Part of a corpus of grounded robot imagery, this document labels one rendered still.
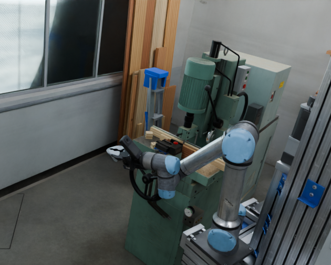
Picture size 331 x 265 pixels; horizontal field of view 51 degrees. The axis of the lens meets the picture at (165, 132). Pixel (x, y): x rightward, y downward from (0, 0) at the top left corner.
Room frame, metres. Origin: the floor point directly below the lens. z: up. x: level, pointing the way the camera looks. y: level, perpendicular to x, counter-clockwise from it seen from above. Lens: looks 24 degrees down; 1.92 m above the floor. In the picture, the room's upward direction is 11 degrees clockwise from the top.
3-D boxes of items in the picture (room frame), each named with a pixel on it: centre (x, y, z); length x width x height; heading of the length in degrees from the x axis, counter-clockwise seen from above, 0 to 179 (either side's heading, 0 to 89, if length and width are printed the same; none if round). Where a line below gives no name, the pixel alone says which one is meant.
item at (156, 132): (2.11, -0.15, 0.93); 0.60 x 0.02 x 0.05; 57
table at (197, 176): (2.00, -0.08, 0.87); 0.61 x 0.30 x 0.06; 57
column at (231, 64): (2.34, -0.29, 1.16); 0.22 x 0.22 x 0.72; 57
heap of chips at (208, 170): (1.89, -0.30, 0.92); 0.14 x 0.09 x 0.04; 147
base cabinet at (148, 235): (2.20, -0.19, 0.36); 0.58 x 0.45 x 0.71; 147
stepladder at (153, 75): (3.02, 0.13, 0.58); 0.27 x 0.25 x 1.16; 63
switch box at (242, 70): (2.29, -0.42, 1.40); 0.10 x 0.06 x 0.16; 147
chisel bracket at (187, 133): (2.11, -0.14, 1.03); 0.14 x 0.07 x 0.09; 147
